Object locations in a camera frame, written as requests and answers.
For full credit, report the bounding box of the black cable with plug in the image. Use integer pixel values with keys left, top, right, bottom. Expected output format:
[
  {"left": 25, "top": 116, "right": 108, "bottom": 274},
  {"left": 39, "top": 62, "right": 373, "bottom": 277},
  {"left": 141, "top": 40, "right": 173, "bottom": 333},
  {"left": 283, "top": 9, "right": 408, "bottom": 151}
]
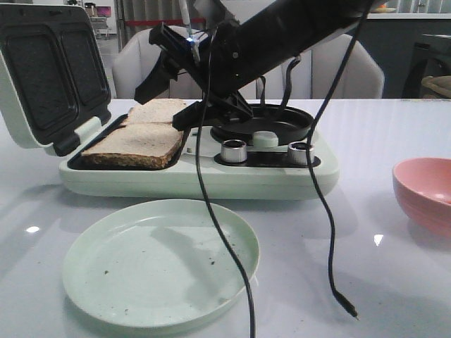
[{"left": 306, "top": 0, "right": 360, "bottom": 320}]

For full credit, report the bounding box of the white bread slice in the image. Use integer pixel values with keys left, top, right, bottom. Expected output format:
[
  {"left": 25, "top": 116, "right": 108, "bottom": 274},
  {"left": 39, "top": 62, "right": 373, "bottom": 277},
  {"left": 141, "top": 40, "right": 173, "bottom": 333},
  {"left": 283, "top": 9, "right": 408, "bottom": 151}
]
[
  {"left": 121, "top": 99, "right": 187, "bottom": 125},
  {"left": 81, "top": 123, "right": 183, "bottom": 169}
]

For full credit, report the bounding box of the mint green round plate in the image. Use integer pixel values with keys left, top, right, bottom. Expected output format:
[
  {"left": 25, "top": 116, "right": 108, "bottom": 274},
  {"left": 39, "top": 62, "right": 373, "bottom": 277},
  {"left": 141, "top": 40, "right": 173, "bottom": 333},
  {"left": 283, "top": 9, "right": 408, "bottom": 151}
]
[{"left": 62, "top": 199, "right": 259, "bottom": 334}]

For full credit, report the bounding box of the left silver control knob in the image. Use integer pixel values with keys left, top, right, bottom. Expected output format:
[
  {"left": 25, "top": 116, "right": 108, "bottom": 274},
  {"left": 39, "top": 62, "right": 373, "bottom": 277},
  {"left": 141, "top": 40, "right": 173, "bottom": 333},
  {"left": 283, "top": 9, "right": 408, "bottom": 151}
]
[{"left": 221, "top": 139, "right": 247, "bottom": 163}]

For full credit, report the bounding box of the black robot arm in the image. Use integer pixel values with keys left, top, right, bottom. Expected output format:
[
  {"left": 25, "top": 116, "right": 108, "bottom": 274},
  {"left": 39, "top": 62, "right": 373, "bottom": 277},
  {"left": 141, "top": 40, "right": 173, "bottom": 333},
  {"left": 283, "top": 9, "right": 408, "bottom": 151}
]
[{"left": 134, "top": 0, "right": 377, "bottom": 130}]

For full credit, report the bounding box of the black round frying pan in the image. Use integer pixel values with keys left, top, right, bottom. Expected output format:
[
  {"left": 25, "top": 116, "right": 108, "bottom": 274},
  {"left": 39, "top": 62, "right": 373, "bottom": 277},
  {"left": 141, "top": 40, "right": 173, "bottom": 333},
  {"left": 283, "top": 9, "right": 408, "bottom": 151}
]
[{"left": 210, "top": 104, "right": 314, "bottom": 146}]

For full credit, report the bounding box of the mint green pan handle knob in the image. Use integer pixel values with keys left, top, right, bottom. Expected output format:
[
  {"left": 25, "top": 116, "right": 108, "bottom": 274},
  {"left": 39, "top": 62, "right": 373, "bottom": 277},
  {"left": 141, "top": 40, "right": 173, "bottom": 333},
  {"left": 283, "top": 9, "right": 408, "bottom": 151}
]
[{"left": 252, "top": 130, "right": 279, "bottom": 148}]

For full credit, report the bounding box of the pink bowl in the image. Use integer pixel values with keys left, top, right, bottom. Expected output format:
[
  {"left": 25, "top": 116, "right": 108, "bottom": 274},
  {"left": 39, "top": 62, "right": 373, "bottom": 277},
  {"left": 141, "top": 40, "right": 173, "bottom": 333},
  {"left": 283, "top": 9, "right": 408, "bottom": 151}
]
[{"left": 393, "top": 157, "right": 450, "bottom": 237}]

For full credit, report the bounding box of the mint green sandwich maker lid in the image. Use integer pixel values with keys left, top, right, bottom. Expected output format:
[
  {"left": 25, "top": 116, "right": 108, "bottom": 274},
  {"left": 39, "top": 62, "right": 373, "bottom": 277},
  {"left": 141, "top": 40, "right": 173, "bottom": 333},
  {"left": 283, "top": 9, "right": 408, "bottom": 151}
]
[{"left": 1, "top": 3, "right": 111, "bottom": 156}]

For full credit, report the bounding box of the left beige upholstered chair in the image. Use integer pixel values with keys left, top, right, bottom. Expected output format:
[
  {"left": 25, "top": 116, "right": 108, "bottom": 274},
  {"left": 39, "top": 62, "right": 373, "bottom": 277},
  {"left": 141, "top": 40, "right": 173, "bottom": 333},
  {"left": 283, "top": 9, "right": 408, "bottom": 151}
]
[{"left": 112, "top": 29, "right": 202, "bottom": 99}]

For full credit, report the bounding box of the silver control knob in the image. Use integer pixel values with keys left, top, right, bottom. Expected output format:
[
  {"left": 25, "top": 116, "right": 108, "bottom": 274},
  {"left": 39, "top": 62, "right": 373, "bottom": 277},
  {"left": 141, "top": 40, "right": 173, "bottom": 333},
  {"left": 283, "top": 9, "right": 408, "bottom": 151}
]
[
  {"left": 287, "top": 142, "right": 314, "bottom": 166},
  {"left": 221, "top": 139, "right": 247, "bottom": 163}
]

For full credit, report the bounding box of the long black cable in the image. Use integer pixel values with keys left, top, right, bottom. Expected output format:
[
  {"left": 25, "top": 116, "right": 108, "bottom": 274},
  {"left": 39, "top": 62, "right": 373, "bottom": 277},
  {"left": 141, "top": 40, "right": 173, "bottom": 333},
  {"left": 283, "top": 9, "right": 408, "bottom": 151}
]
[{"left": 195, "top": 30, "right": 256, "bottom": 338}]

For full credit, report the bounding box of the right beige upholstered chair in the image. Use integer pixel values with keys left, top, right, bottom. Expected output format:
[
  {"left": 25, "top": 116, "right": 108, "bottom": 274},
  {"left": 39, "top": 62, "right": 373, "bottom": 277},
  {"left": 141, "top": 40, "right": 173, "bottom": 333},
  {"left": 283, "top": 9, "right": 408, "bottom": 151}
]
[{"left": 256, "top": 35, "right": 385, "bottom": 99}]

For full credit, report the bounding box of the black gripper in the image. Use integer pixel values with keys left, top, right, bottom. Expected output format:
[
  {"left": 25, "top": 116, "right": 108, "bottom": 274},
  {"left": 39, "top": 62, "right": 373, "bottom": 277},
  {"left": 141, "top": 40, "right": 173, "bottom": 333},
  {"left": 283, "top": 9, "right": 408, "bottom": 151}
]
[{"left": 134, "top": 20, "right": 254, "bottom": 130}]

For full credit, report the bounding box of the beige upholstered chair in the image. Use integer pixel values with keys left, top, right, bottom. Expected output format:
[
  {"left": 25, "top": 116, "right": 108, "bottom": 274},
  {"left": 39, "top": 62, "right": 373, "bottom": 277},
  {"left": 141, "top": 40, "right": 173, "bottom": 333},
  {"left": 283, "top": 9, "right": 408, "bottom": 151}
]
[
  {"left": 112, "top": 29, "right": 202, "bottom": 99},
  {"left": 256, "top": 35, "right": 385, "bottom": 99}
]

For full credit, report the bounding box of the dark grey kitchen counter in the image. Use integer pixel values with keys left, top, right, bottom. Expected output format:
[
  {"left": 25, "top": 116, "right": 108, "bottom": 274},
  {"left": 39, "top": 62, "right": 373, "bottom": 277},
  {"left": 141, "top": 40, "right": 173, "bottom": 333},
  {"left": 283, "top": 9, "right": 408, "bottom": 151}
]
[{"left": 358, "top": 13, "right": 450, "bottom": 99}]

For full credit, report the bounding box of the mint green breakfast maker base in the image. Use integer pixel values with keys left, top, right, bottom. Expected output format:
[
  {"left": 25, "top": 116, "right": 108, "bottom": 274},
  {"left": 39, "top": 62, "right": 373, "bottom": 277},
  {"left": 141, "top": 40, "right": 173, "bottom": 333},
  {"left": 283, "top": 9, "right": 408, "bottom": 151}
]
[{"left": 58, "top": 105, "right": 341, "bottom": 201}]

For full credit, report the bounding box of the right silver control knob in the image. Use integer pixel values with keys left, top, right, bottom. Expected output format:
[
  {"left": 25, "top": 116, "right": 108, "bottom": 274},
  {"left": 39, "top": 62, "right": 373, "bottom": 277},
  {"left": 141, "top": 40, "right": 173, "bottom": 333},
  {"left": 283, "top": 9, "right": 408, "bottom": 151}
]
[{"left": 287, "top": 142, "right": 314, "bottom": 166}]

